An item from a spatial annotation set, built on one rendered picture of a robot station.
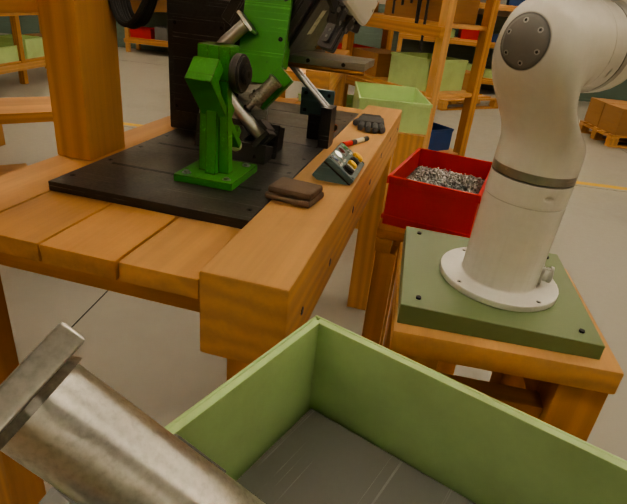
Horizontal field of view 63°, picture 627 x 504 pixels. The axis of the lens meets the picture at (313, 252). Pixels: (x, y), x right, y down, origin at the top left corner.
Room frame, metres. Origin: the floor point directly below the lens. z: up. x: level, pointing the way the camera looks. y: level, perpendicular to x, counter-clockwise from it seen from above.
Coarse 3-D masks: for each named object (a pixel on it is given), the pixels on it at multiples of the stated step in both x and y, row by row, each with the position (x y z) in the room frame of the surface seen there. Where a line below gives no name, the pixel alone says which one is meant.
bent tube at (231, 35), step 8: (240, 16) 1.28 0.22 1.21; (240, 24) 1.28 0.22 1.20; (248, 24) 1.27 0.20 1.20; (232, 32) 1.28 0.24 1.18; (240, 32) 1.28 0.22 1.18; (256, 32) 1.29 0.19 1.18; (224, 40) 1.28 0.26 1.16; (232, 40) 1.28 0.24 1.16; (232, 96) 1.24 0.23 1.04; (240, 104) 1.23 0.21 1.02; (240, 112) 1.22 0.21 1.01; (248, 112) 1.23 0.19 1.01; (240, 120) 1.22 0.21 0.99; (248, 120) 1.21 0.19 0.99; (248, 128) 1.21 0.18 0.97; (256, 128) 1.21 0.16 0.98; (256, 136) 1.20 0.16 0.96
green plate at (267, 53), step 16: (256, 0) 1.32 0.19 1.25; (272, 0) 1.32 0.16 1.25; (288, 0) 1.31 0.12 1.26; (256, 16) 1.31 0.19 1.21; (272, 16) 1.31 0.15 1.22; (288, 16) 1.30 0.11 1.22; (272, 32) 1.30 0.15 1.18; (288, 32) 1.30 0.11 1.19; (240, 48) 1.30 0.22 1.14; (256, 48) 1.29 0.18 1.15; (272, 48) 1.29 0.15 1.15; (288, 48) 1.35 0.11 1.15; (256, 64) 1.28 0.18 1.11; (272, 64) 1.28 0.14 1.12; (256, 80) 1.27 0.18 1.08
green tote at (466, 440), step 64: (320, 320) 0.46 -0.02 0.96; (256, 384) 0.37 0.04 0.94; (320, 384) 0.45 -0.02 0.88; (384, 384) 0.41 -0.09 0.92; (448, 384) 0.38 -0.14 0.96; (256, 448) 0.37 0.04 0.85; (384, 448) 0.40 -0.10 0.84; (448, 448) 0.37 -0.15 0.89; (512, 448) 0.34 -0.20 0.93; (576, 448) 0.31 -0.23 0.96
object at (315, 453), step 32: (320, 416) 0.43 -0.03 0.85; (288, 448) 0.38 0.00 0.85; (320, 448) 0.39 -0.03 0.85; (352, 448) 0.39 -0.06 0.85; (256, 480) 0.34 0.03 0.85; (288, 480) 0.34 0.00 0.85; (320, 480) 0.35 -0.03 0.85; (352, 480) 0.35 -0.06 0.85; (384, 480) 0.35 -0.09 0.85; (416, 480) 0.36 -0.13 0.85
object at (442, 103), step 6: (468, 72) 8.29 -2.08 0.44; (468, 78) 8.19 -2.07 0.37; (462, 84) 8.14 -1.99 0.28; (480, 96) 8.07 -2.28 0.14; (486, 96) 8.14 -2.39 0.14; (438, 102) 7.42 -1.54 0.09; (444, 102) 7.36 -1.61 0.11; (450, 102) 7.97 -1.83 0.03; (456, 102) 8.06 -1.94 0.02; (462, 102) 8.12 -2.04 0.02; (492, 102) 8.02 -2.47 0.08; (438, 108) 7.41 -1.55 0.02; (444, 108) 7.38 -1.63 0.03; (450, 108) 7.47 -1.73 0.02; (456, 108) 7.53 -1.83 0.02; (480, 108) 7.81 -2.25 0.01; (486, 108) 7.89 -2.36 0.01; (492, 108) 7.97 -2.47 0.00
